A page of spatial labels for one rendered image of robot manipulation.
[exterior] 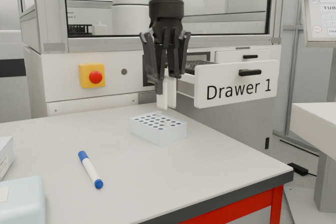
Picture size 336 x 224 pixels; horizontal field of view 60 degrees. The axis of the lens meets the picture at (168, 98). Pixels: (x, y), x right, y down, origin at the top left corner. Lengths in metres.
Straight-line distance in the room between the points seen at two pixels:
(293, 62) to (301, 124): 2.04
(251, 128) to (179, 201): 0.97
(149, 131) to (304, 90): 2.20
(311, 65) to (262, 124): 1.34
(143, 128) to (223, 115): 0.62
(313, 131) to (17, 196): 0.60
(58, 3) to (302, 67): 2.21
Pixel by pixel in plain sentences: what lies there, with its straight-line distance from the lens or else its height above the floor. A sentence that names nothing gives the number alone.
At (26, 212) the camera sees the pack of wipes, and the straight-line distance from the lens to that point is 0.43.
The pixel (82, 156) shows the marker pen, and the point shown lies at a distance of 0.61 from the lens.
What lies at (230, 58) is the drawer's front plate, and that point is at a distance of 1.22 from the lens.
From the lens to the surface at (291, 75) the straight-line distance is 2.82.
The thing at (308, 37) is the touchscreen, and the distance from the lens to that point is 1.49.
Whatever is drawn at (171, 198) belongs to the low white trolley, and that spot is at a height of 0.76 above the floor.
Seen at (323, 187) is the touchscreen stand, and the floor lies 0.19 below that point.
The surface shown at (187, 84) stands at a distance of 0.81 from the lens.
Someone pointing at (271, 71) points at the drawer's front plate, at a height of 0.90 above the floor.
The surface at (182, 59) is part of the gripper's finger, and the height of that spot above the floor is 0.95.
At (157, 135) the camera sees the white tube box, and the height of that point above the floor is 0.78.
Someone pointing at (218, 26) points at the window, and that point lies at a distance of 1.21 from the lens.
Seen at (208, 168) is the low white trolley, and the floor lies 0.76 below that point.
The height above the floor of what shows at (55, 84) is 0.85.
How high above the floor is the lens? 1.02
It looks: 14 degrees down
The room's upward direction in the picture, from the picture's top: straight up
